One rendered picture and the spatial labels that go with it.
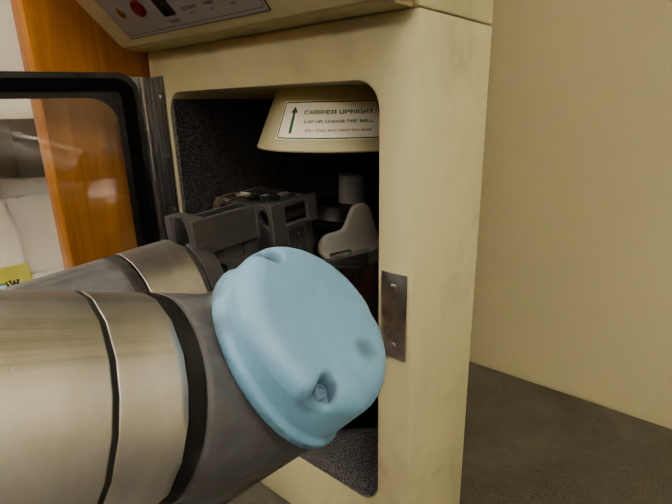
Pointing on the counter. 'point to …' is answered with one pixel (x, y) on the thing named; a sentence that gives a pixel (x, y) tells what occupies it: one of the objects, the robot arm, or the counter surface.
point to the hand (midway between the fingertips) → (351, 239)
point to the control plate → (151, 24)
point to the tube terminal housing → (389, 208)
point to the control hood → (323, 10)
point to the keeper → (394, 314)
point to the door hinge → (160, 147)
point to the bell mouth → (322, 120)
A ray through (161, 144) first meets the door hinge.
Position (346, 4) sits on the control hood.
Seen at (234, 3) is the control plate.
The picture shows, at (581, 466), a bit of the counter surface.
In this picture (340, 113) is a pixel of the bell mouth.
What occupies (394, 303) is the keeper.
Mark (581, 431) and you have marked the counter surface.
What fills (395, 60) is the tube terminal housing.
